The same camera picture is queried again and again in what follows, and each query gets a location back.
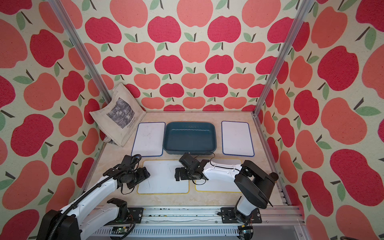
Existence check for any yellow-framed whiteboard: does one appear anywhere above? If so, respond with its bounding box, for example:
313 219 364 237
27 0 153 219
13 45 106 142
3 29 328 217
195 158 242 193
138 160 190 195

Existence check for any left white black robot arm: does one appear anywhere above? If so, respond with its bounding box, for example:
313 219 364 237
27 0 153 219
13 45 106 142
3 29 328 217
37 165 150 240

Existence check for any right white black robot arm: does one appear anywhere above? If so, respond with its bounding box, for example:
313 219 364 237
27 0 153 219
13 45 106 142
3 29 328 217
175 157 279 224

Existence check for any teal plastic storage box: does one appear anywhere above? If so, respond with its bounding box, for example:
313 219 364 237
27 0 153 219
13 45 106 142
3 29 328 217
163 122 217 155

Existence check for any left blue-framed whiteboard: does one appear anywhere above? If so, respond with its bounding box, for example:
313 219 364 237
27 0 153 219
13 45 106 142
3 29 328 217
131 122 166 157

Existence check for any blue-framed whiteboard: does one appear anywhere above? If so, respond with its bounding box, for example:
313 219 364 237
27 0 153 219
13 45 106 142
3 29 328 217
221 121 255 157
131 122 166 157

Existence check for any right blue-framed whiteboard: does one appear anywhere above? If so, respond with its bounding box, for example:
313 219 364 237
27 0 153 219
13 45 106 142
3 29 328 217
221 121 255 157

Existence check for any beige printed canvas bag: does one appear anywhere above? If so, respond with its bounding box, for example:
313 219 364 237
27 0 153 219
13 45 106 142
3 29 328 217
90 83 146 147

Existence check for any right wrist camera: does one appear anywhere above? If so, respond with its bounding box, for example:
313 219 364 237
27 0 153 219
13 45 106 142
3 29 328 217
179 153 196 168

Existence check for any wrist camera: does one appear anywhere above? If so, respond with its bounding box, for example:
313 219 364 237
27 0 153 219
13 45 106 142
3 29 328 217
122 155 135 168
179 153 196 168

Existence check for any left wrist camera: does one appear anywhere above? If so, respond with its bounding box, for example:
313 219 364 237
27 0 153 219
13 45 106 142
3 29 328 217
122 155 135 168

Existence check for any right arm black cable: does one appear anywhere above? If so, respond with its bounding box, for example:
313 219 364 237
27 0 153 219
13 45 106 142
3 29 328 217
191 152 244 186

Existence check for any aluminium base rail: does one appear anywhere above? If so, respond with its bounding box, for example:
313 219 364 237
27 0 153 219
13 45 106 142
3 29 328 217
87 206 310 240

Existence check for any left aluminium frame post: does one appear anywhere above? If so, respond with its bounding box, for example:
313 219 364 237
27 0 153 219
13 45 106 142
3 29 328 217
48 1 112 103

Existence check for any aluminium frame post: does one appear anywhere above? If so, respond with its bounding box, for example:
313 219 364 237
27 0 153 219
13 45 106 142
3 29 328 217
48 1 112 103
253 0 315 118

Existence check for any right aluminium frame post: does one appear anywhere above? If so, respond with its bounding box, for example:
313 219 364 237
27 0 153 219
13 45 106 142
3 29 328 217
253 0 315 118

